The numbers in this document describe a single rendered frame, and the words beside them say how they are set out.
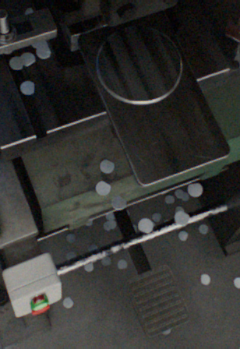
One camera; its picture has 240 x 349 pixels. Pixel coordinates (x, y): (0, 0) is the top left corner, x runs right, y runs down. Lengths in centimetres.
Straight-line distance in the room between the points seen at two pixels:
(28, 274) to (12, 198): 12
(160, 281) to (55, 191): 53
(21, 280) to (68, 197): 14
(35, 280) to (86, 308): 64
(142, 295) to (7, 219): 54
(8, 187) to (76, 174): 10
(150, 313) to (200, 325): 21
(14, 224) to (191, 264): 74
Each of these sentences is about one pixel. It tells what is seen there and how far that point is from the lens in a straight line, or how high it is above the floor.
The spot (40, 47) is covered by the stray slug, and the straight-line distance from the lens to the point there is 118.
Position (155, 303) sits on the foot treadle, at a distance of 161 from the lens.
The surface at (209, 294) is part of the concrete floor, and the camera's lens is 180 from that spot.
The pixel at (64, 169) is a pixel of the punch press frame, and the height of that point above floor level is 65.
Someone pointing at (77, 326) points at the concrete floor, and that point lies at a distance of 176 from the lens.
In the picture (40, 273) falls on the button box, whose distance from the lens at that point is 114.
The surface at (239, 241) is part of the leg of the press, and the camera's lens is 181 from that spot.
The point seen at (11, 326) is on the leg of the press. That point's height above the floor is 3.
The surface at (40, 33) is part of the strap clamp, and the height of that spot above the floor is 75.
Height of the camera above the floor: 174
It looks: 68 degrees down
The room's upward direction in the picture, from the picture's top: 10 degrees clockwise
